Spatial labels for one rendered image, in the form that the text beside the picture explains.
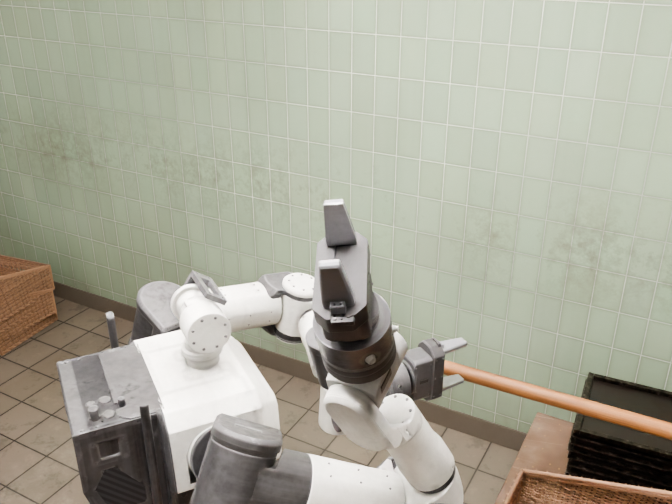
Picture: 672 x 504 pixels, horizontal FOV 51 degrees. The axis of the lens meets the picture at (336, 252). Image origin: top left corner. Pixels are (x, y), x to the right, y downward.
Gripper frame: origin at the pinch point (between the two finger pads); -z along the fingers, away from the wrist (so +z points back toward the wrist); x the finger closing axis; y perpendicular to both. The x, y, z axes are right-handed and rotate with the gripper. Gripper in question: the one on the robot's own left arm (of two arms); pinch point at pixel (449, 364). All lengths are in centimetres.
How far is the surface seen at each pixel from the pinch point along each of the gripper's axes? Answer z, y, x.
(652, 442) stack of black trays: -67, -2, 45
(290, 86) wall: -41, -177, -14
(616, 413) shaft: -25.2, 18.1, 7.2
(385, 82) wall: -66, -142, -20
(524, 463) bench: -53, -31, 70
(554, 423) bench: -74, -41, 70
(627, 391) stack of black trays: -78, -21, 45
